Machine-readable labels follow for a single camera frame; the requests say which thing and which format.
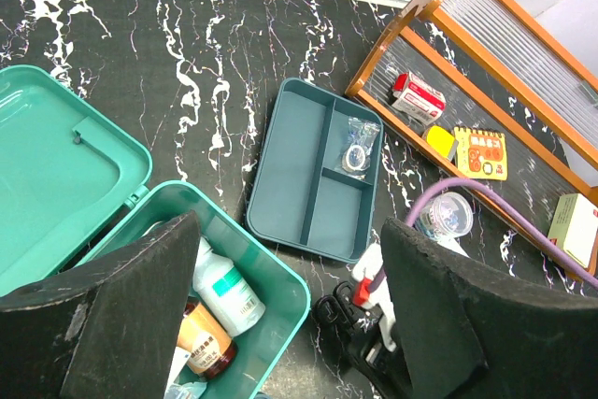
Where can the bagged tape roll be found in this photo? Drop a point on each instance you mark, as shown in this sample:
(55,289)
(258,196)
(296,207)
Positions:
(355,157)

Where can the blue white bandage packet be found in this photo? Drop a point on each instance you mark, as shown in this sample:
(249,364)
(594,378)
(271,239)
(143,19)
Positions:
(177,388)

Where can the green medicine kit box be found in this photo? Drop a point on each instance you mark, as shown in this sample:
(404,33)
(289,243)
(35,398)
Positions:
(73,189)

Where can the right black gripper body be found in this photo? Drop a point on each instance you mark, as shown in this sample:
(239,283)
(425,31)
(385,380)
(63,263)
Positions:
(357,338)

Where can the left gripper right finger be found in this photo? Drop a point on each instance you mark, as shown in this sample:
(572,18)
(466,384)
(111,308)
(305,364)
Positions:
(468,330)

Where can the orange cap medicine bottle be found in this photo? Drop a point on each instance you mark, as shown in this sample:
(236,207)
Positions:
(211,349)

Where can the white green medicine bottle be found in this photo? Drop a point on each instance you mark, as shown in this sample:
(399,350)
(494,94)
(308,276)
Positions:
(224,290)

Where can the yellow grey sponge block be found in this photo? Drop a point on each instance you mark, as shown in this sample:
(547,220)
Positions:
(442,141)

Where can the red white medicine box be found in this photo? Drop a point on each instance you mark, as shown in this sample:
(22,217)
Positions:
(417,99)

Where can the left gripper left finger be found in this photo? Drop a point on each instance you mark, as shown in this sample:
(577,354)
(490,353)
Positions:
(105,329)

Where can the clear round plastic jar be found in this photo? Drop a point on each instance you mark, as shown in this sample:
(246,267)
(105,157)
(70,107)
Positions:
(448,215)

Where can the orange spiral notepad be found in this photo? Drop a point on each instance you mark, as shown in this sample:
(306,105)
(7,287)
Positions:
(481,153)

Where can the blue white mask packet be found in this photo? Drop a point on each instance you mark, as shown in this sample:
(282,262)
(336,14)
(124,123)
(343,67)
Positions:
(453,245)

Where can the orange wooden shelf rack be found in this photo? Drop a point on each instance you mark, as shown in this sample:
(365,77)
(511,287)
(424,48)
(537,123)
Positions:
(499,70)

